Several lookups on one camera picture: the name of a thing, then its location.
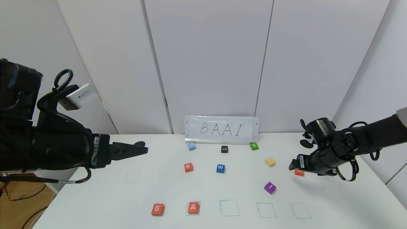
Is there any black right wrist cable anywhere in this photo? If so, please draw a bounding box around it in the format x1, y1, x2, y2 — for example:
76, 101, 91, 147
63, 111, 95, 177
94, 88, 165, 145
300, 119, 381, 182

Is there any black floor cable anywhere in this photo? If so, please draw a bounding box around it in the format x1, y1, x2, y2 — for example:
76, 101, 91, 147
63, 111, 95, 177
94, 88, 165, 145
0, 184, 48, 203
21, 207, 50, 229

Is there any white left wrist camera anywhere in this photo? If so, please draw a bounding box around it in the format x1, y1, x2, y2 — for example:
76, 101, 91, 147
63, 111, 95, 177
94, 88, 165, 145
59, 83, 98, 111

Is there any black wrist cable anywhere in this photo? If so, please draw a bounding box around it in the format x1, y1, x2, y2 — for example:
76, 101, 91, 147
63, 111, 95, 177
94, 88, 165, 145
36, 69, 96, 172
300, 119, 381, 182

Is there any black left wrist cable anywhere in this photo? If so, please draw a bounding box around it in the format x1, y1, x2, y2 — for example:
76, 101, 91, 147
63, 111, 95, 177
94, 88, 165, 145
36, 69, 96, 172

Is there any white BAAI sign board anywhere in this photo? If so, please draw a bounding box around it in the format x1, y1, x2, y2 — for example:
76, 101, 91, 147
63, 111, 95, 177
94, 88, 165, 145
184, 116, 259, 144

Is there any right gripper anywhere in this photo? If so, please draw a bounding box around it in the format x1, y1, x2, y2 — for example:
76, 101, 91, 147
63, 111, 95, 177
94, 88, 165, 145
288, 148, 337, 176

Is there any orange letter B block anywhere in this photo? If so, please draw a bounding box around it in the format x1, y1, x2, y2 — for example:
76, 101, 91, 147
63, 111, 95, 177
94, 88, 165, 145
151, 204, 166, 217

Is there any thin braided labelled cable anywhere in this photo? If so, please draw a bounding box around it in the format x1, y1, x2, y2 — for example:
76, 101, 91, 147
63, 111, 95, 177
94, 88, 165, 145
0, 167, 93, 185

